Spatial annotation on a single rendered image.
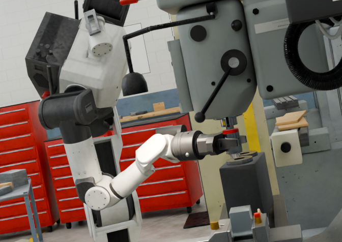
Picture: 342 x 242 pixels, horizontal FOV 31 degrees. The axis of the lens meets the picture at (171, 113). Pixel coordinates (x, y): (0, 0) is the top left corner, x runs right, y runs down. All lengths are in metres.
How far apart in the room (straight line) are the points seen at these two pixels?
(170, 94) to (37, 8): 2.86
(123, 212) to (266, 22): 1.00
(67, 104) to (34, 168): 5.03
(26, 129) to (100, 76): 4.95
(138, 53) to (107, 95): 9.00
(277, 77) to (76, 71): 0.65
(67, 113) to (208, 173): 1.80
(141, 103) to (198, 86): 9.31
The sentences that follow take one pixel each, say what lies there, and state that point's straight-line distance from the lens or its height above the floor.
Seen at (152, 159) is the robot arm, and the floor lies 1.22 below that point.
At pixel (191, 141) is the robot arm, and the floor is 1.25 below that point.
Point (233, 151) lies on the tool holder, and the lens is 1.76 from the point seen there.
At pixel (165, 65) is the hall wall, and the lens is 10.89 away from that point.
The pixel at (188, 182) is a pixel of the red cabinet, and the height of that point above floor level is 0.33.
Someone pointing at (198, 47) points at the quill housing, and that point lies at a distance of 1.68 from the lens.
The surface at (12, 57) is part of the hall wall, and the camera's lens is 11.65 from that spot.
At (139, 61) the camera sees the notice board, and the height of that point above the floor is 1.79.
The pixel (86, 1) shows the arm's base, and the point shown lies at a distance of 2.11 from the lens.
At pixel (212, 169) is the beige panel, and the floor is 0.88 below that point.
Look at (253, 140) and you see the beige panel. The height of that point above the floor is 1.00.
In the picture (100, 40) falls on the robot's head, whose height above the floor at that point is 1.60.
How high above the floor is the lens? 1.46
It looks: 4 degrees down
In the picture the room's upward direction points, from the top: 11 degrees counter-clockwise
